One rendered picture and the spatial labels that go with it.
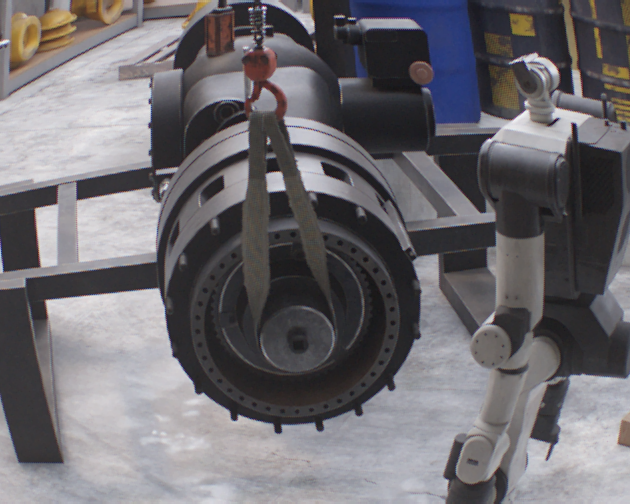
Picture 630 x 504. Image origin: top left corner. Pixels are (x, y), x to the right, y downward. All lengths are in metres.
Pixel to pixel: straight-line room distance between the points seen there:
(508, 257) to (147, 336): 2.95
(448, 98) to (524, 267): 3.47
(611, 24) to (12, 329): 3.16
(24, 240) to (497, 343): 2.94
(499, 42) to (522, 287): 3.72
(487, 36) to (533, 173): 3.78
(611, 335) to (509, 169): 0.45
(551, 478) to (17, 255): 2.28
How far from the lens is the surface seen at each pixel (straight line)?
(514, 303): 2.09
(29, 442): 3.95
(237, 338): 2.84
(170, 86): 4.06
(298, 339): 2.67
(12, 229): 4.79
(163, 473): 3.91
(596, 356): 2.30
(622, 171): 2.12
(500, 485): 2.50
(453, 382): 4.39
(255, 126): 2.54
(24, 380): 3.84
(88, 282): 3.78
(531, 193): 2.02
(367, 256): 2.70
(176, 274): 2.76
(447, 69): 5.48
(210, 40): 2.79
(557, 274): 2.22
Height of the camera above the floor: 1.95
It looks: 21 degrees down
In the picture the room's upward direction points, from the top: 4 degrees counter-clockwise
